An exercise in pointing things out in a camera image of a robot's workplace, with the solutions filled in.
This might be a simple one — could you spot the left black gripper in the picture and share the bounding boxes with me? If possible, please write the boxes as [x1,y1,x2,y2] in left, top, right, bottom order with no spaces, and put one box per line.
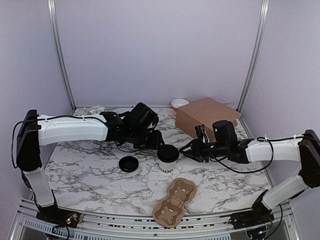
[128,127,165,151]

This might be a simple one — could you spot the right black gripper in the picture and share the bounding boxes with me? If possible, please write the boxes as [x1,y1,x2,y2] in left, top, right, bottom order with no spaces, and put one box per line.
[179,137,228,163]

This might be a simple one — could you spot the single white paper cup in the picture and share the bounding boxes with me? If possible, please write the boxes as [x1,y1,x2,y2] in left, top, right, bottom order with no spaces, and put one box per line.
[159,160,177,174]

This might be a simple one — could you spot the black plastic cup lid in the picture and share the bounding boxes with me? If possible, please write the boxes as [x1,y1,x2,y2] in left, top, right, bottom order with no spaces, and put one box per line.
[118,156,139,173]

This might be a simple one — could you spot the brown paper bag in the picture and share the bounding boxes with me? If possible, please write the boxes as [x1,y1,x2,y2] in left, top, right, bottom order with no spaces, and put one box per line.
[175,97,242,142]

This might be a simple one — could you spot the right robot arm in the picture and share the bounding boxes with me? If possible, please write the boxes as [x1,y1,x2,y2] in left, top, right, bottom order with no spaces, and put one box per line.
[179,126,320,229]

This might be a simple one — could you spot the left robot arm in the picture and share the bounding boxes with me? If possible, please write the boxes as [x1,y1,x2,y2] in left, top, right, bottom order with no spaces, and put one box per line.
[11,104,164,228]

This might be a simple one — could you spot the orange bowl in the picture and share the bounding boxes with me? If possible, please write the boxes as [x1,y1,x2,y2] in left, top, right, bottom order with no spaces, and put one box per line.
[171,98,190,112]

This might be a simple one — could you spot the white canister with stirrers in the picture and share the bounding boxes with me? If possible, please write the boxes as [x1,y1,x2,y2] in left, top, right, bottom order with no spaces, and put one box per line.
[87,105,106,115]

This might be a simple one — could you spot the brown cardboard cup carrier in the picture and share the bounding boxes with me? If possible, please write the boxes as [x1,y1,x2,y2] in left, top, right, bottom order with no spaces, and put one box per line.
[152,178,197,228]

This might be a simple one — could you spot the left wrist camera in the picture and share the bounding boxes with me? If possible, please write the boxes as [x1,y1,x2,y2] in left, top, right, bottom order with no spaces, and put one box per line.
[123,102,159,131]

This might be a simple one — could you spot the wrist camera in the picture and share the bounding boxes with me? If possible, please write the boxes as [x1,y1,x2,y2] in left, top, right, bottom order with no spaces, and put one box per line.
[194,120,238,146]
[123,102,159,131]

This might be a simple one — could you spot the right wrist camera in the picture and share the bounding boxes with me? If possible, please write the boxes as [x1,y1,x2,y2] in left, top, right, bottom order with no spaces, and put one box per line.
[194,120,238,146]

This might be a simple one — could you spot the right aluminium frame post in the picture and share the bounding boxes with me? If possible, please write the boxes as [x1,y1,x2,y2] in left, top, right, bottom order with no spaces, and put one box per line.
[237,0,270,113]

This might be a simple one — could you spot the aluminium frame post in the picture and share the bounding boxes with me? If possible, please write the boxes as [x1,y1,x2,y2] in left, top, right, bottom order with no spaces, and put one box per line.
[237,0,270,113]
[47,0,76,112]

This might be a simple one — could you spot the aluminium front rail base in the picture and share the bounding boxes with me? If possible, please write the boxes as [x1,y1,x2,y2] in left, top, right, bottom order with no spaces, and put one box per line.
[8,199,301,240]

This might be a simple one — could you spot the left aluminium frame post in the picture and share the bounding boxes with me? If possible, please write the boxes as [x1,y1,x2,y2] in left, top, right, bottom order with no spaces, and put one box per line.
[47,0,76,112]

